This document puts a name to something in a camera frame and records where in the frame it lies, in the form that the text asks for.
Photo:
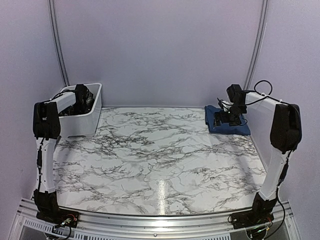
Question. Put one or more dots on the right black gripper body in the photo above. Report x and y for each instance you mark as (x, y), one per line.
(232, 116)

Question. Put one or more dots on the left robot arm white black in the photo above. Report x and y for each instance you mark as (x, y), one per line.
(47, 130)

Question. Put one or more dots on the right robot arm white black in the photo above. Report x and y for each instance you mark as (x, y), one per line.
(285, 135)

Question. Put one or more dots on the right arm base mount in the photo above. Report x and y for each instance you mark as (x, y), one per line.
(249, 218)

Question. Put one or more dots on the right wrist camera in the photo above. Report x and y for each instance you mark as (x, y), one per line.
(224, 105)

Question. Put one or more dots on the plaid black white garment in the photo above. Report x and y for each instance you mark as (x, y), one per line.
(69, 111)

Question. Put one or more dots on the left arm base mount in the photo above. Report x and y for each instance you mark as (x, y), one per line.
(63, 217)

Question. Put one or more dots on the right aluminium corner post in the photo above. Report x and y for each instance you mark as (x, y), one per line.
(257, 44)

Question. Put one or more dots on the white plastic laundry bin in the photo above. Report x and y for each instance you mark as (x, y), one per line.
(81, 124)

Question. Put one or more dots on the blue t-shirt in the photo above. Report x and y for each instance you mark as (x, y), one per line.
(224, 128)

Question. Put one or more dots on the aluminium front rail frame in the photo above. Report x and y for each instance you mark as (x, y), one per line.
(107, 226)

